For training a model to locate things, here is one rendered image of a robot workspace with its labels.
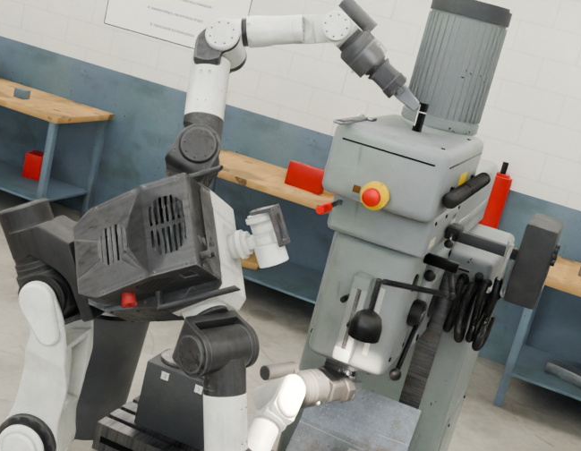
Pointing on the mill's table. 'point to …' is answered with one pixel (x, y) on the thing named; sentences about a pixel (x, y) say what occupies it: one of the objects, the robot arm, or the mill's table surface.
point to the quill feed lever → (410, 334)
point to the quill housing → (348, 259)
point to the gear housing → (389, 227)
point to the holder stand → (172, 402)
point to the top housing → (401, 164)
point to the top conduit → (465, 190)
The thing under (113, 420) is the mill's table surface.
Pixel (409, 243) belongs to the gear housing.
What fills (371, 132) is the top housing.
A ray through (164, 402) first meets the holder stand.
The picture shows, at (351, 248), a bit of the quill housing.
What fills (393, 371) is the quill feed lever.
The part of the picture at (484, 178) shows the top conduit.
